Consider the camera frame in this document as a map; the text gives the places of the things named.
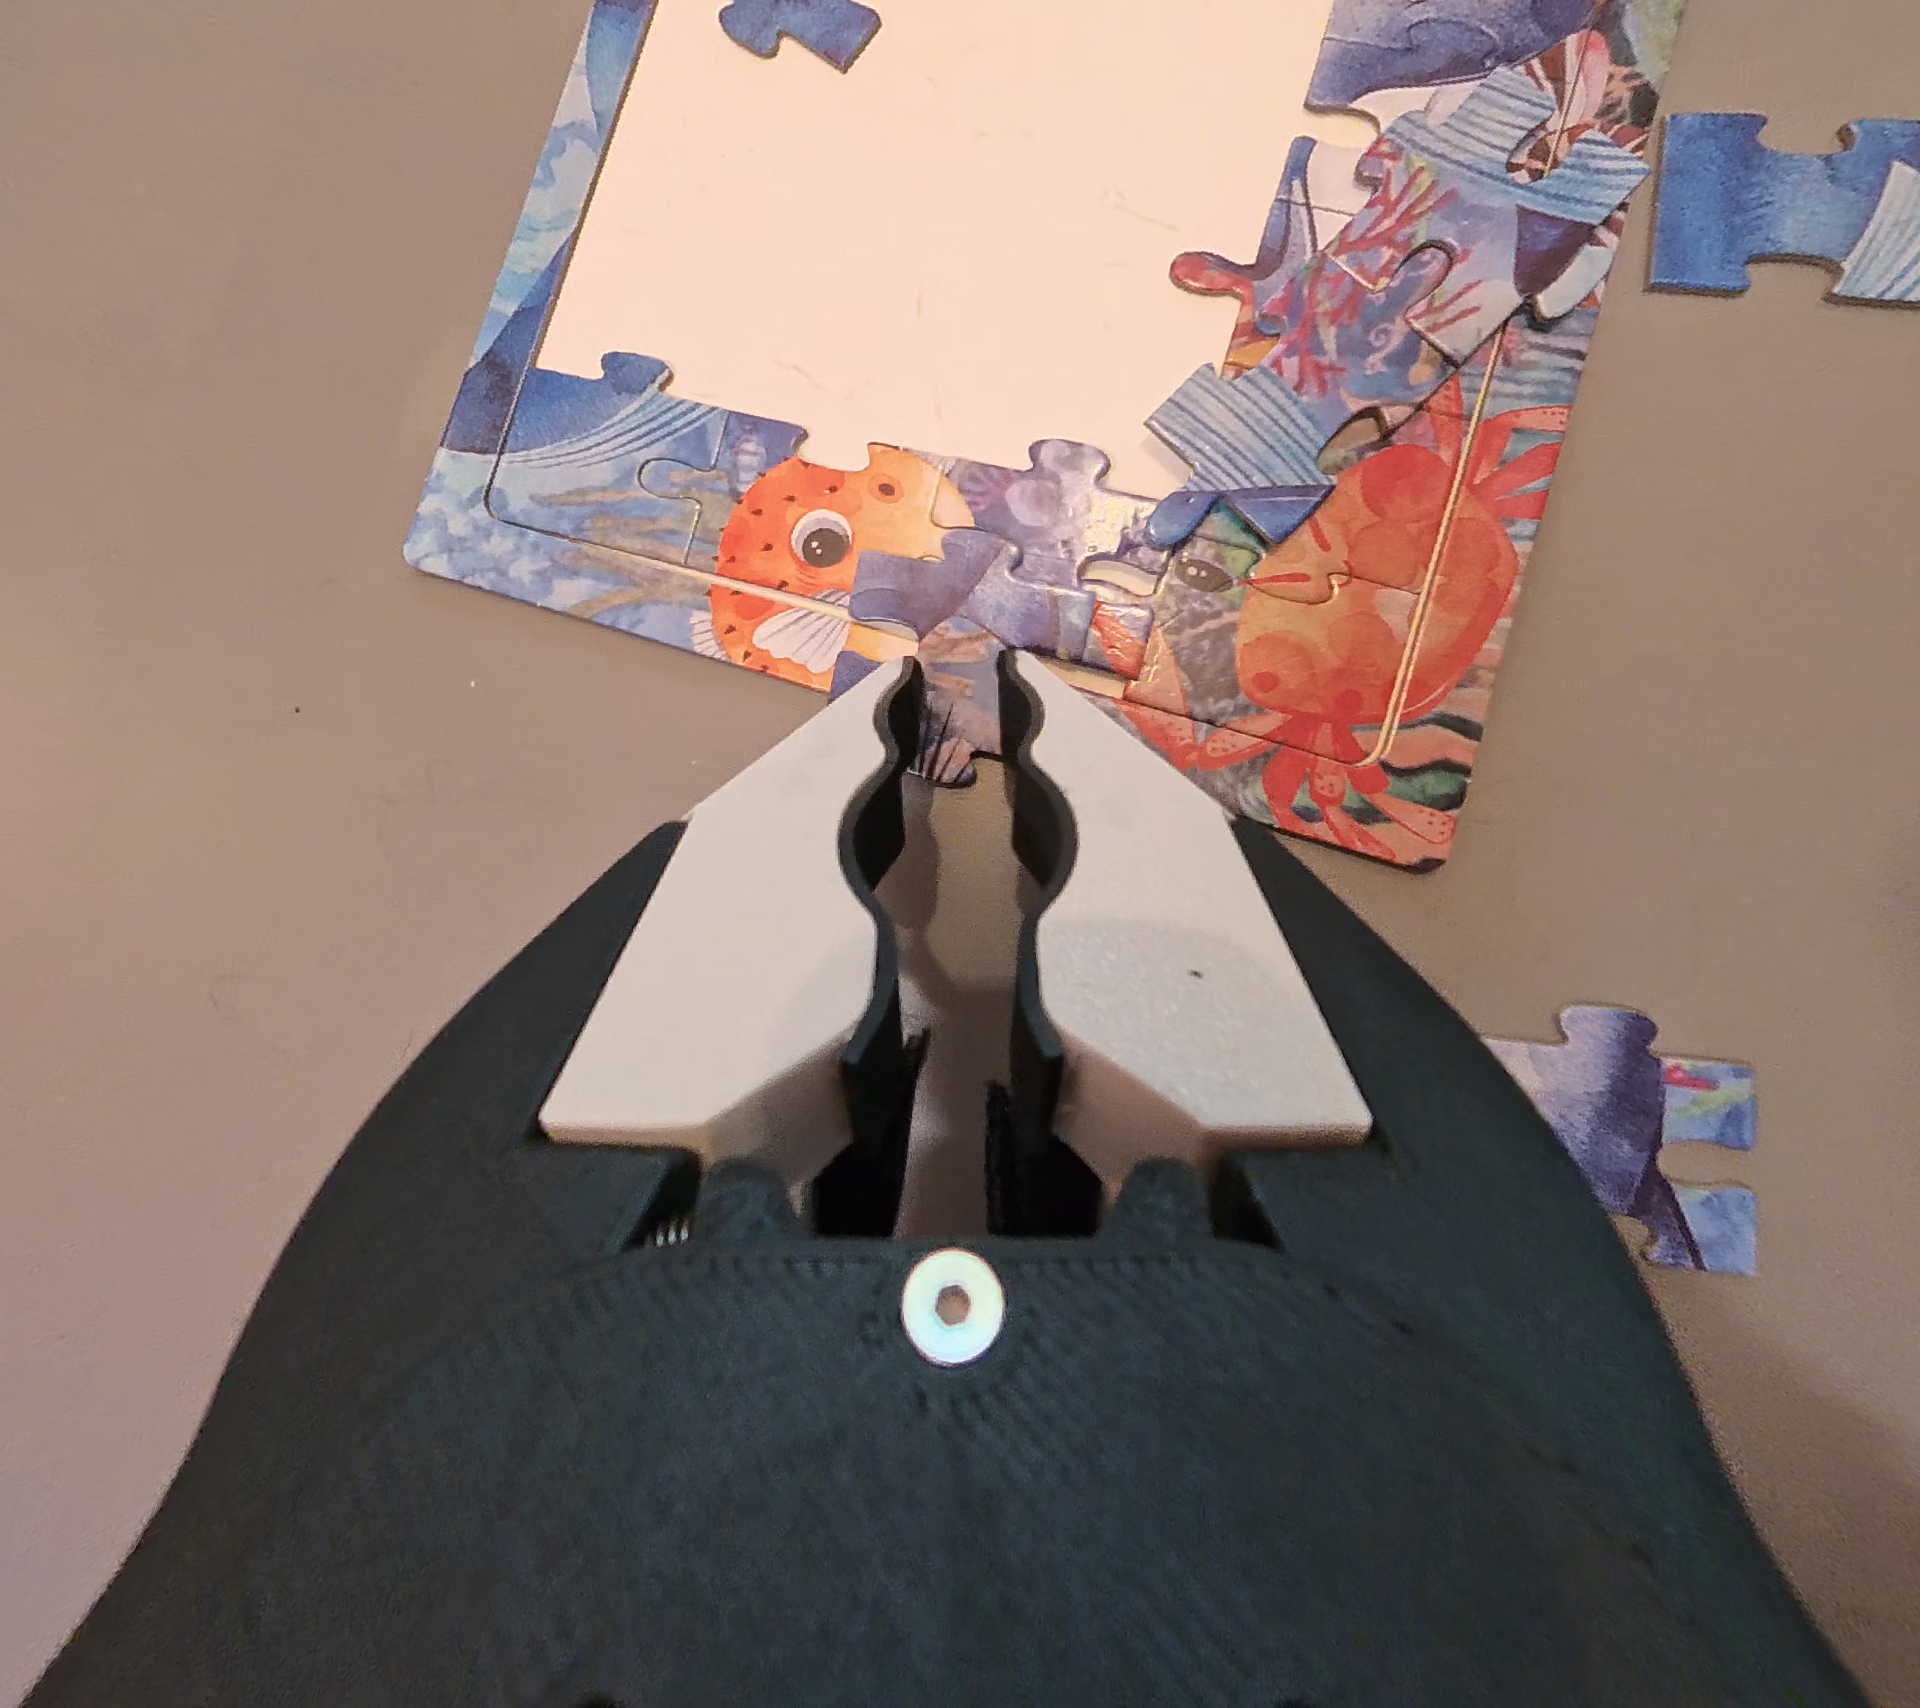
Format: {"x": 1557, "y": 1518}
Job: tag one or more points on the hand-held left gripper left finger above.
{"x": 706, "y": 972}

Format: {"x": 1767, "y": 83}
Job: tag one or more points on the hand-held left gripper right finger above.
{"x": 1199, "y": 972}

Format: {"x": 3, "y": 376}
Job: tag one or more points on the purple blue puzzle piece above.
{"x": 939, "y": 586}

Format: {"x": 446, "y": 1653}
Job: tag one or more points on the sea animal jigsaw puzzle tray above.
{"x": 978, "y": 164}

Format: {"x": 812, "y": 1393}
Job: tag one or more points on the purple coral puzzle piece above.
{"x": 1608, "y": 1124}

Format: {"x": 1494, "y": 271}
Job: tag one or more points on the pale blue striped puzzle piece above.
{"x": 1247, "y": 446}

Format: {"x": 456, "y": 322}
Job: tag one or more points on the blue puzzle piece striped end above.
{"x": 1740, "y": 203}

